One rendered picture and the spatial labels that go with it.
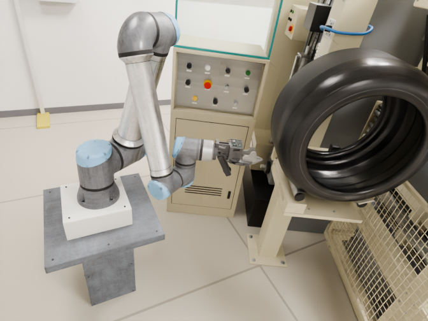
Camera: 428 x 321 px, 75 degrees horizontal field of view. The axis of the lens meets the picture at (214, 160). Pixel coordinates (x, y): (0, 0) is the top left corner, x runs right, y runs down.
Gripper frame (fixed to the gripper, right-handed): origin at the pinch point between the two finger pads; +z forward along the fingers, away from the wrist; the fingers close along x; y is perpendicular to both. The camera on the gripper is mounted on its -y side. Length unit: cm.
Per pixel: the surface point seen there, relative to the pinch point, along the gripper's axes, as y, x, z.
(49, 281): -101, -3, -106
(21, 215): -102, 45, -149
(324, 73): 40.6, -3.2, 13.3
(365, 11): 59, 29, 34
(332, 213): -20.4, -6.1, 38.1
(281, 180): -14.5, 7.0, 15.3
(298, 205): -15.3, -8.6, 20.0
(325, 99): 34.6, -11.7, 12.9
